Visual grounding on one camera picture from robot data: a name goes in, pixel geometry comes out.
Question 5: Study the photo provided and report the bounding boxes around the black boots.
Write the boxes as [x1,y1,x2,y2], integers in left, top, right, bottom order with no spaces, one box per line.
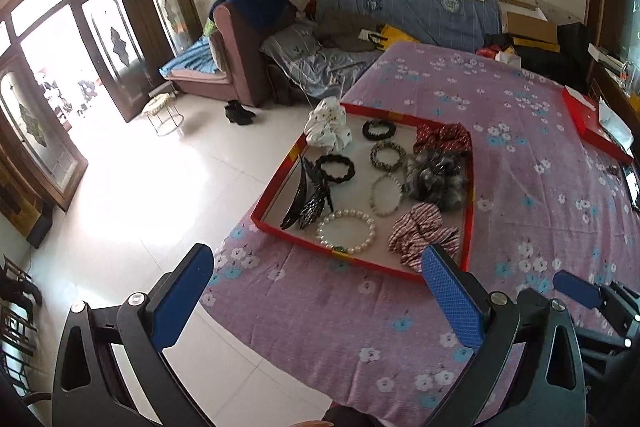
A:
[224,101,257,126]

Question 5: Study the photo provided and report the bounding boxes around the red bag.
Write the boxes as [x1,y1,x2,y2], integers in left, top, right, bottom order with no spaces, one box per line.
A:
[477,44,521,68]

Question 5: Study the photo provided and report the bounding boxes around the black scrunchie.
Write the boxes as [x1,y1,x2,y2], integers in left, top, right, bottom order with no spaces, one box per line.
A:
[314,153,357,184]

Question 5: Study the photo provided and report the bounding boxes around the round metal stool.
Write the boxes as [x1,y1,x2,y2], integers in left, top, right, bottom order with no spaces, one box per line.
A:
[142,93,183,138]

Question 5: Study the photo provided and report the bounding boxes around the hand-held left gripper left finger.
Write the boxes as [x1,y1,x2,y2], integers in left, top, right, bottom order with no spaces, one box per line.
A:
[52,243,215,427]

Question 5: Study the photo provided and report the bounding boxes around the grey fur scrunchie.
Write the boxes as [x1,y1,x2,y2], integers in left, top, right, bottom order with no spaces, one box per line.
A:
[402,150,468,212]

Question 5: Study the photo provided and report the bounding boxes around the dark wooden chair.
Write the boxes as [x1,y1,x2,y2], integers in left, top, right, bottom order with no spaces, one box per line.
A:
[0,254,46,408]

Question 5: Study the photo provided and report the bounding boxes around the red cardboard tray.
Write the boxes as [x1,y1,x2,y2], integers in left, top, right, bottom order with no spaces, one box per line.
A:
[249,102,476,284]

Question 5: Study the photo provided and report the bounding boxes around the glass pitcher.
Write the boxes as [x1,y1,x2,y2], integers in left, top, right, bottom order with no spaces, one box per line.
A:
[620,59,640,98]

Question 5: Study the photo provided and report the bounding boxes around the blue grey bedsheet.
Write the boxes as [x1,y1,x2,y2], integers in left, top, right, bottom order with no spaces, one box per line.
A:
[280,42,381,98]

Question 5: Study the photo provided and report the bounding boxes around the small pearl bracelet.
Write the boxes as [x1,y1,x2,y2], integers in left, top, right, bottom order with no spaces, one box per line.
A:
[369,173,405,217]

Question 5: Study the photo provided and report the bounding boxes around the white paper sheet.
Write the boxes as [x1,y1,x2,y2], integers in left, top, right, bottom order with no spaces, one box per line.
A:
[597,97,636,152]

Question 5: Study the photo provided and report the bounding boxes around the mauve sofa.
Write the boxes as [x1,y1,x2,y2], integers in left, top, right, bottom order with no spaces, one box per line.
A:
[160,0,503,108]

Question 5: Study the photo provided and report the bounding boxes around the large pearl bracelet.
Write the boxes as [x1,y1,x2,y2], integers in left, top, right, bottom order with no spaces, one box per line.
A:
[315,208,377,256]

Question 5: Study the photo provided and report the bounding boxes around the red scrunchie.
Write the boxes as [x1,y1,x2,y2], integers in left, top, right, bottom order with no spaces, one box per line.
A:
[412,122,473,158]

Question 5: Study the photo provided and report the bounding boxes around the plaid scrunchie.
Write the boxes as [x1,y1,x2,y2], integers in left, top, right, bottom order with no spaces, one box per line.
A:
[387,202,461,269]

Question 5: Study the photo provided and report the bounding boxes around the leopard print bracelet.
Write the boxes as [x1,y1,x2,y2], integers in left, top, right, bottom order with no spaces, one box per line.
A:
[370,140,405,171]

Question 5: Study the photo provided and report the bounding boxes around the blue quilted sofa cover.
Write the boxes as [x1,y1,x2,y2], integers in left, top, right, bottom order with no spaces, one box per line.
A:
[315,0,502,50]

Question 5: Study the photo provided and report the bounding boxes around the dark cloth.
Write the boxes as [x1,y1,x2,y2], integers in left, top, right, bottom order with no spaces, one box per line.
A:
[322,407,381,427]

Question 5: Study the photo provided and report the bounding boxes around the brown cushion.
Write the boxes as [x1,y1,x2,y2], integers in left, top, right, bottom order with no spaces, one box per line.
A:
[330,29,381,52]

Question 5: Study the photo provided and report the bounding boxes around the yellow bag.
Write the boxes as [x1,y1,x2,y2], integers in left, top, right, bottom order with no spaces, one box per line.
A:
[367,24,421,52]

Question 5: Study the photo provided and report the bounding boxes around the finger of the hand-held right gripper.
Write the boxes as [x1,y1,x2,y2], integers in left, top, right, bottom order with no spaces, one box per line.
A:
[552,271,640,338]
[580,332,640,380]

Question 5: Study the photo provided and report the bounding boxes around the grey pillow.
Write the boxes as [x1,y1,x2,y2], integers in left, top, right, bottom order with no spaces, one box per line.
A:
[260,22,326,62]

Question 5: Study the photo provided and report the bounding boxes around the black smartphone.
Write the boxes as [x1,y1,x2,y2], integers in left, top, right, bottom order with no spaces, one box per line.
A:
[622,167,640,210]

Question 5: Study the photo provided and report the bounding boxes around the black curved hair clip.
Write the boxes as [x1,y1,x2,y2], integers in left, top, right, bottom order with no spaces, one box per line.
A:
[280,157,313,230]

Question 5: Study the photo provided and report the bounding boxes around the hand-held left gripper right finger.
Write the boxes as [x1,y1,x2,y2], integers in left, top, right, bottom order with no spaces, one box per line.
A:
[421,243,588,427]

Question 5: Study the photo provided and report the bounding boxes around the low wooden cabinet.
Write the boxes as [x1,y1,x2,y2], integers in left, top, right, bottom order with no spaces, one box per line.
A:
[0,177,56,248]

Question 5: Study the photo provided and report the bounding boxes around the blue cloth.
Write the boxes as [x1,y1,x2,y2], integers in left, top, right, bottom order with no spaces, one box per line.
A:
[220,0,286,25]

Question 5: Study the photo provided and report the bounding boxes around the wooden glass door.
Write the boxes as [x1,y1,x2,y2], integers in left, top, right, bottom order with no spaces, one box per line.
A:
[0,0,201,212]

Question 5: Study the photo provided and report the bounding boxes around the red box lid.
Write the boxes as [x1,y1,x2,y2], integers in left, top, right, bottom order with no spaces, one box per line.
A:
[561,86,635,166]

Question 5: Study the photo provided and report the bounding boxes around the black beaded hair tie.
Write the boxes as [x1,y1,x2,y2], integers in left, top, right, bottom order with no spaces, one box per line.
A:
[361,119,397,142]

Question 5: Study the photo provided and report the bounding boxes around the black feather hair clip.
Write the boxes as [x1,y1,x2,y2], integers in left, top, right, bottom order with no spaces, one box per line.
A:
[299,162,336,228]

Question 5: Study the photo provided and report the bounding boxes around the brown cardboard box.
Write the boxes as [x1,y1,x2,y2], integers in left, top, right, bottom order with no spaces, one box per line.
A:
[502,9,558,45]

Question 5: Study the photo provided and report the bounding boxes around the yellow flat box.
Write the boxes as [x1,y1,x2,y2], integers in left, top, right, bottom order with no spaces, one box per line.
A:
[510,36,561,54]

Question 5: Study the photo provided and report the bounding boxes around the white dotted scrunchie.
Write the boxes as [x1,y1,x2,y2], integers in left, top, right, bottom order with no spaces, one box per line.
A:
[305,96,353,152]

